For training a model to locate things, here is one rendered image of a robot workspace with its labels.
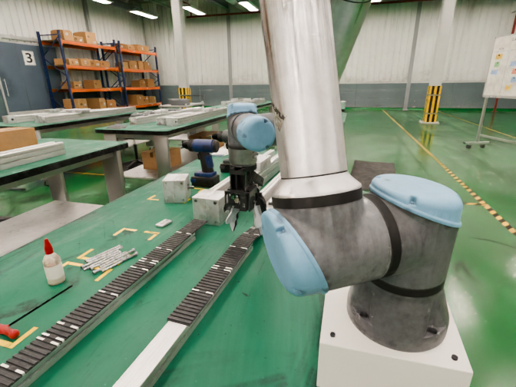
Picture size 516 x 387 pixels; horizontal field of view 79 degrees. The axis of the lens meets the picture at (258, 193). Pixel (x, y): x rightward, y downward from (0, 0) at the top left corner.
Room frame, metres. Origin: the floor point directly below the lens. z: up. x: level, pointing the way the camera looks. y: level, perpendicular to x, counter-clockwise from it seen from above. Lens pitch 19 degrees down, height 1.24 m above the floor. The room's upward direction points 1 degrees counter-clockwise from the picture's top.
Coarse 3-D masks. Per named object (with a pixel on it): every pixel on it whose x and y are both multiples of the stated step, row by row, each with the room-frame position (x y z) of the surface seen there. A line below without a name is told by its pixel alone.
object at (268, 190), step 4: (276, 176) 1.27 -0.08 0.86; (280, 176) 1.27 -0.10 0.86; (272, 180) 1.20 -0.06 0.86; (276, 180) 1.20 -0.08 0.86; (268, 184) 1.15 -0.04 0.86; (272, 184) 1.15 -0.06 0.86; (276, 184) 1.19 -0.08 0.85; (264, 188) 1.11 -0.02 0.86; (268, 188) 1.11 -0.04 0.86; (272, 188) 1.13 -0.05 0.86; (264, 192) 1.06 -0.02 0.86; (268, 192) 1.08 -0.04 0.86; (272, 192) 1.13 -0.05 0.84; (264, 196) 1.04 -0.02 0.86; (268, 196) 1.08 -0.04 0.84; (268, 200) 1.08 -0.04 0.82; (268, 204) 1.04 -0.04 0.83; (272, 204) 1.04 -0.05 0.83; (268, 208) 1.01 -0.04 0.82
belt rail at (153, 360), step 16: (208, 304) 0.55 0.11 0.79; (160, 336) 0.44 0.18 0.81; (176, 336) 0.44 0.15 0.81; (144, 352) 0.41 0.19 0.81; (160, 352) 0.41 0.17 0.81; (176, 352) 0.43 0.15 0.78; (128, 368) 0.38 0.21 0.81; (144, 368) 0.38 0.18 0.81; (160, 368) 0.39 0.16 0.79; (128, 384) 0.35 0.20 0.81; (144, 384) 0.35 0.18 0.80
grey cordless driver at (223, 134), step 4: (220, 132) 1.66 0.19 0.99; (224, 132) 1.65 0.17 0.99; (208, 136) 1.68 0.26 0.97; (212, 136) 1.67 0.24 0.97; (216, 136) 1.66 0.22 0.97; (220, 136) 1.64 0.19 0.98; (224, 136) 1.64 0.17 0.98; (220, 140) 1.65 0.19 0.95; (224, 140) 1.64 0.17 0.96; (228, 152) 1.66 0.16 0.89; (224, 160) 1.64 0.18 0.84; (228, 160) 1.64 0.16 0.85; (220, 164) 1.64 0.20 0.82; (224, 164) 1.63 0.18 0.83; (228, 164) 1.63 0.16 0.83; (220, 168) 1.63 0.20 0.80; (224, 168) 1.63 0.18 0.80; (228, 168) 1.63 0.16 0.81; (224, 172) 1.63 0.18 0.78; (228, 172) 1.63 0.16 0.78
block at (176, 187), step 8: (168, 176) 1.25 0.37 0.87; (176, 176) 1.25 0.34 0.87; (184, 176) 1.25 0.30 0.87; (168, 184) 1.19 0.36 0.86; (176, 184) 1.19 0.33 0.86; (184, 184) 1.19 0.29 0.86; (168, 192) 1.19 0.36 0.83; (176, 192) 1.19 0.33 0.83; (184, 192) 1.19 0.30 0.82; (168, 200) 1.19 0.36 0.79; (176, 200) 1.19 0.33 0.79; (184, 200) 1.19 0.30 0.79
